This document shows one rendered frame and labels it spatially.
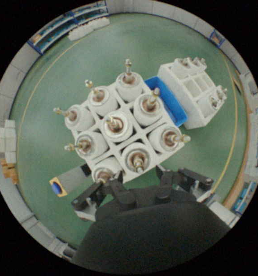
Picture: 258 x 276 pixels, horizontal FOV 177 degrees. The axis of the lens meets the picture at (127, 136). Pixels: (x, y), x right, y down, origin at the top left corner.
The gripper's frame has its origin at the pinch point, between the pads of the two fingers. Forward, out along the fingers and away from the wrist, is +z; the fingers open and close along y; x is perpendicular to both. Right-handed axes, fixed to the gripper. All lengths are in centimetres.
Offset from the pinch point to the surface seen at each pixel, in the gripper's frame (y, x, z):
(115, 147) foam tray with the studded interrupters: -7.2, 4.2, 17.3
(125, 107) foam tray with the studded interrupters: -1.1, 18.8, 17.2
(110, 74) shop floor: -9, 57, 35
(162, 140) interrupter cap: 8.1, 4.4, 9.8
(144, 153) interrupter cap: 2.3, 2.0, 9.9
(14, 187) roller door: -547, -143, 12
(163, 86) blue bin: 21.7, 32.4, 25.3
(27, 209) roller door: -460, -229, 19
